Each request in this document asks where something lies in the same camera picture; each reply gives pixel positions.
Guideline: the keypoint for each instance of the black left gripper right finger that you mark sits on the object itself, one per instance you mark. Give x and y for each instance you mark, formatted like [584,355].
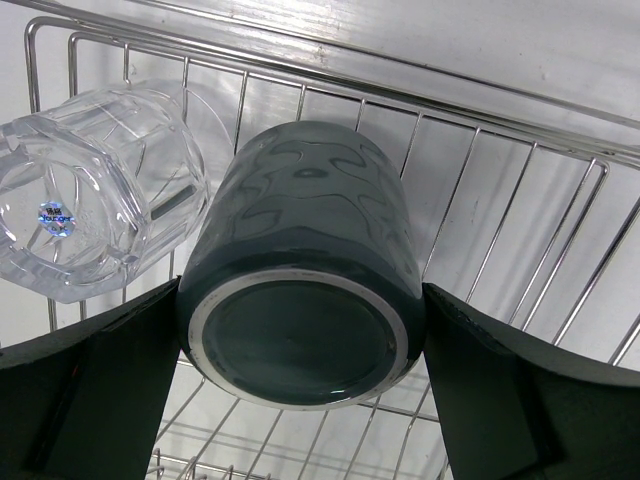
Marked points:
[512,406]

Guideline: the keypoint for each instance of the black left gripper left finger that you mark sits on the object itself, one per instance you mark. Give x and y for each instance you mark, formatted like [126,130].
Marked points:
[86,401]

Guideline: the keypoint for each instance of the clear faceted glass tumbler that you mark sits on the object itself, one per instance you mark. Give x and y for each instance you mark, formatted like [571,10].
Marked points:
[98,189]

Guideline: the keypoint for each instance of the dark green ceramic mug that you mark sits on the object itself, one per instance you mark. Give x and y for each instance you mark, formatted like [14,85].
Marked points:
[303,291]

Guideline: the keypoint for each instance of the wire dish rack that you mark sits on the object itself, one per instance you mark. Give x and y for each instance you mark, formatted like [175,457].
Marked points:
[525,208]

